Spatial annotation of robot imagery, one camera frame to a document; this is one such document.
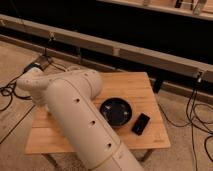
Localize black phone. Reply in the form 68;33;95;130
131;113;150;136

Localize wooden shelf top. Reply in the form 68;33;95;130
98;0;213;21

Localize black floor cables left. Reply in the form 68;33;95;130
0;56;59;145

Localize black bowl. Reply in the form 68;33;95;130
99;97;132;127

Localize wooden beam rail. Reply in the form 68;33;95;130
0;14;213;83

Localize black floor cables right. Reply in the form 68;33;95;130
159;71;213;171

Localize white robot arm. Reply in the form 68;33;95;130
17;68;144;171

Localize black floor cables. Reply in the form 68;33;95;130
159;71;213;171
0;56;59;145

